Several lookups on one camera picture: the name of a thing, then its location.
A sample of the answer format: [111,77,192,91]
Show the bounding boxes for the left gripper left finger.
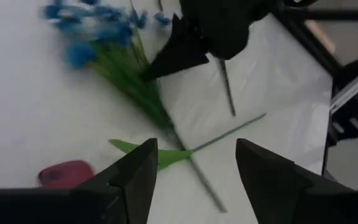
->
[74,138,159,224]

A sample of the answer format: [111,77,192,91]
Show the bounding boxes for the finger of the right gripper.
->
[144,14,210,82]

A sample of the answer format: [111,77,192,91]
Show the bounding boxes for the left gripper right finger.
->
[234,138,354,224]

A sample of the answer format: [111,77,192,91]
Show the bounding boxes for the blue artificial flower bunch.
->
[39,0,229,214]

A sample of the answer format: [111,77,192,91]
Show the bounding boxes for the red artificial tulip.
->
[37,113,267,190]

